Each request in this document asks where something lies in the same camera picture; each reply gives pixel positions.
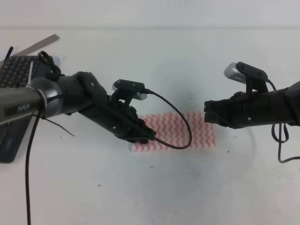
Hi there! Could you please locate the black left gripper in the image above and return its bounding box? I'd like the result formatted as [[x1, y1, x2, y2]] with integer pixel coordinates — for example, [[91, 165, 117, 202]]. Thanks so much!
[[79, 93, 156, 144]]

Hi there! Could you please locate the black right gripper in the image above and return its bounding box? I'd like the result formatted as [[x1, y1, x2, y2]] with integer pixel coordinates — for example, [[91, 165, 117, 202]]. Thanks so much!
[[204, 91, 286, 129]]

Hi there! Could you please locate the pink white striped towel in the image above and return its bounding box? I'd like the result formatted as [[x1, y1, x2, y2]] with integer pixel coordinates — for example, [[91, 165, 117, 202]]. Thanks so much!
[[129, 111, 216, 153]]

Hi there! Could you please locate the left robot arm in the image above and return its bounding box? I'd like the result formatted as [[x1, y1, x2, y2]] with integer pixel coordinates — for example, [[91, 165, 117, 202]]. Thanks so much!
[[0, 72, 156, 144]]

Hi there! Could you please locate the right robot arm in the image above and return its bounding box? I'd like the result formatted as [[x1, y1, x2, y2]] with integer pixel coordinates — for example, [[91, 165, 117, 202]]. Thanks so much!
[[204, 82, 300, 129]]

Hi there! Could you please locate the grey metal ruler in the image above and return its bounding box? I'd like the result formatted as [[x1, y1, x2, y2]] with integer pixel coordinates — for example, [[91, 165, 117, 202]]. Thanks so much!
[[0, 34, 60, 66]]

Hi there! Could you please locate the black keyboard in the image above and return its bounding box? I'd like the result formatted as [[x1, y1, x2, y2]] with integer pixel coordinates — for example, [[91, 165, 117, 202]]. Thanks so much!
[[0, 56, 51, 163]]

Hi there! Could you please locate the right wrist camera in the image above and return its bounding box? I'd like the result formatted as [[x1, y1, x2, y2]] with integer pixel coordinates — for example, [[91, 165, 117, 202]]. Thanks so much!
[[224, 62, 268, 94]]

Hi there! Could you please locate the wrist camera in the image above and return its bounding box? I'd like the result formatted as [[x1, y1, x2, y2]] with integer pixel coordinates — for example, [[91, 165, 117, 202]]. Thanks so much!
[[224, 62, 268, 94], [111, 79, 147, 105]]

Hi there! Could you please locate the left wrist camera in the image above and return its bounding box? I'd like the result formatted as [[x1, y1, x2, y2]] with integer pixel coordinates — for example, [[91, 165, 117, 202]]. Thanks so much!
[[111, 79, 147, 105]]

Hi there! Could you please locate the black right camera cable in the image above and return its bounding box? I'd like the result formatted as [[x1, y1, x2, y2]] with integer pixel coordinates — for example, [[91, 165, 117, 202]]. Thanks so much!
[[264, 79, 300, 164]]

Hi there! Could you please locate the black camera cable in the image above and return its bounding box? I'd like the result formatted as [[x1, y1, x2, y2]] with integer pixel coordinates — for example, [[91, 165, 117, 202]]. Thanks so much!
[[24, 89, 193, 225], [264, 79, 300, 164]]

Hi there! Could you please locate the black left camera cable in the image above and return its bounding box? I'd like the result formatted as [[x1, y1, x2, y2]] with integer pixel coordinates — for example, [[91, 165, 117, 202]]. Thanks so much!
[[24, 89, 193, 225]]

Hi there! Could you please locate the black strap behind keyboard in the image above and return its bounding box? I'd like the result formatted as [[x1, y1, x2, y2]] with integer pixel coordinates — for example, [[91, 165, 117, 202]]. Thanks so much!
[[3, 46, 14, 63]]

